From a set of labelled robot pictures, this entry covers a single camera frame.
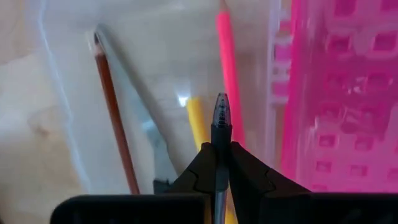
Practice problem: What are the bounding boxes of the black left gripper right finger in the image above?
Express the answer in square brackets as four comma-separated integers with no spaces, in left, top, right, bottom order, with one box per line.
[229,141,312,195]

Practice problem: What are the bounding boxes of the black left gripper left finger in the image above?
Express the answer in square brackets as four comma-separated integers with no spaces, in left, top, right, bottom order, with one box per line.
[167,142,218,195]

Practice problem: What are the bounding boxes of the black handled scissors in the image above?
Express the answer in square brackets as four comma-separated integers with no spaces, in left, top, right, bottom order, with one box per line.
[94,24,179,195]

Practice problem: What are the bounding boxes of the black retractable pen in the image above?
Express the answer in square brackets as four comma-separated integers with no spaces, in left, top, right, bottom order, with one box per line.
[210,91,233,224]

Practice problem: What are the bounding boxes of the yellow highlighter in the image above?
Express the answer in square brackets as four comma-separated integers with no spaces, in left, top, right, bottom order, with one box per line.
[185,96,239,224]

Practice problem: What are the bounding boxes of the brown pencil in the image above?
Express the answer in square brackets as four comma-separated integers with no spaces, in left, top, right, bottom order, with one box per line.
[92,30,141,195]

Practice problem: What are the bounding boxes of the pink pencil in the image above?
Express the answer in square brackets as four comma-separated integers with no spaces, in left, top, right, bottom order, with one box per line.
[215,0,247,147]

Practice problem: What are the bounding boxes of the clear plastic supply box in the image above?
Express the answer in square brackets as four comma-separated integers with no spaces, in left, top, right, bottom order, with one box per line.
[23,0,295,195]

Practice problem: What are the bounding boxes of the pink plastic box lid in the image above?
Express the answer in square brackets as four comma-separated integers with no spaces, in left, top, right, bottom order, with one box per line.
[269,0,398,194]

